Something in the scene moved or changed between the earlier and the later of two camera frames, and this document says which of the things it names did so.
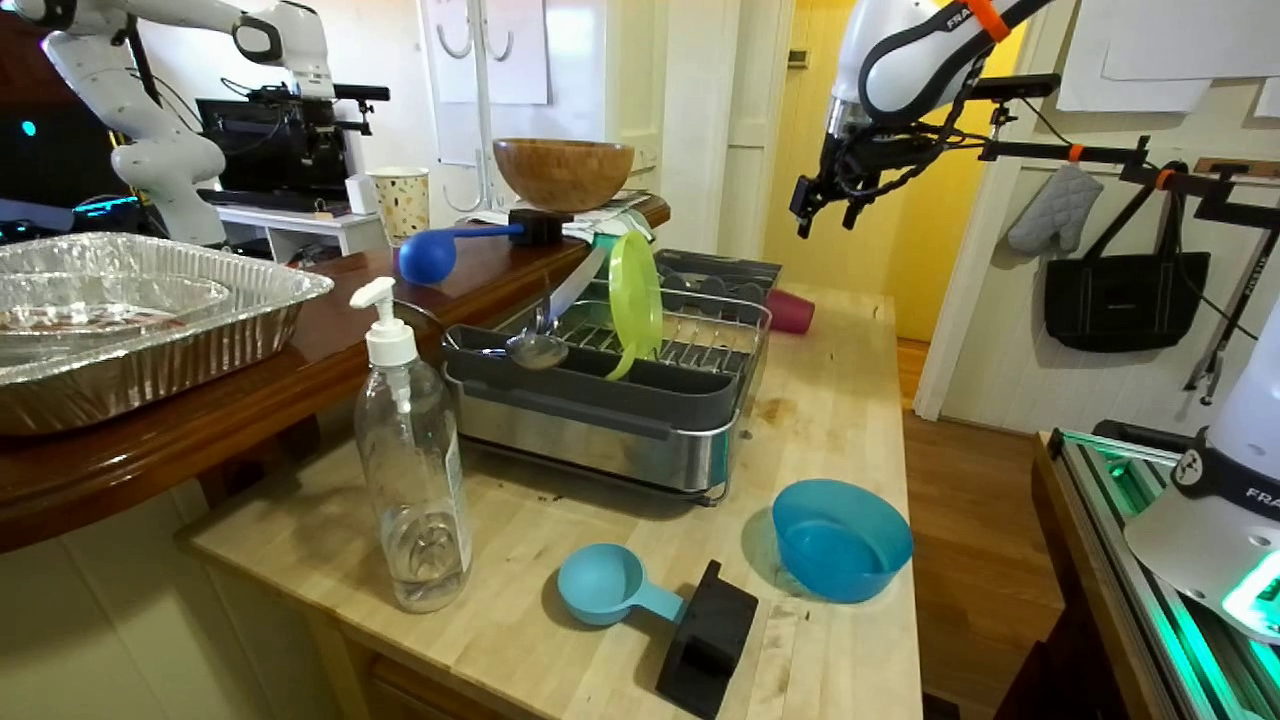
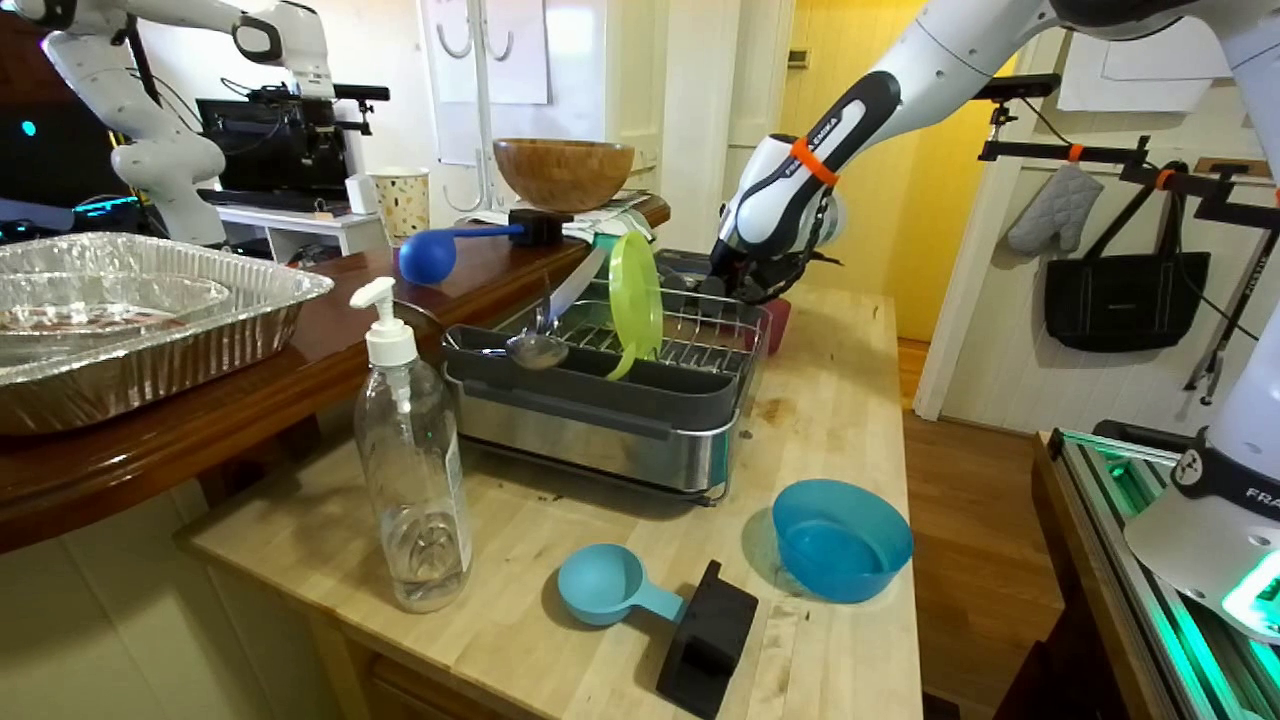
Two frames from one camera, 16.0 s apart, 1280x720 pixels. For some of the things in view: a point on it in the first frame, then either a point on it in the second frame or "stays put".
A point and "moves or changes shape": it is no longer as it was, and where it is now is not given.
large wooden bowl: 561,172 stays put
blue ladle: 431,256 stays put
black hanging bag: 1133,301 stays put
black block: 711,640 stays put
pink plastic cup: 789,315 moves or changes shape
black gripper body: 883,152 → 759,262
